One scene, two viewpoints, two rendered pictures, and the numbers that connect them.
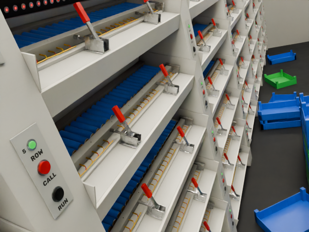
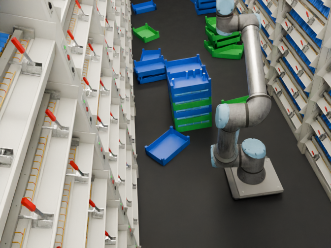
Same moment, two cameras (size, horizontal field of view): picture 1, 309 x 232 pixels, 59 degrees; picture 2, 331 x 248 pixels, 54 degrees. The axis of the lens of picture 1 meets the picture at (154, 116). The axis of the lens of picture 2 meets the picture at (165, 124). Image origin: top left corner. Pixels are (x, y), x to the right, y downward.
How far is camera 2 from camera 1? 99 cm
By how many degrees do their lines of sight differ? 32
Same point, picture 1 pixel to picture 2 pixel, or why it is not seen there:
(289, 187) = (163, 126)
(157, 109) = (105, 107)
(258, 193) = (144, 134)
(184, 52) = (105, 64)
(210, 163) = (121, 125)
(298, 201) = (169, 135)
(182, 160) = (114, 129)
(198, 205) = (121, 151)
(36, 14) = not seen: hidden behind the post
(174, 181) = (115, 141)
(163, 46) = not seen: hidden behind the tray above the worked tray
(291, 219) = (166, 146)
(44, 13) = not seen: hidden behind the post
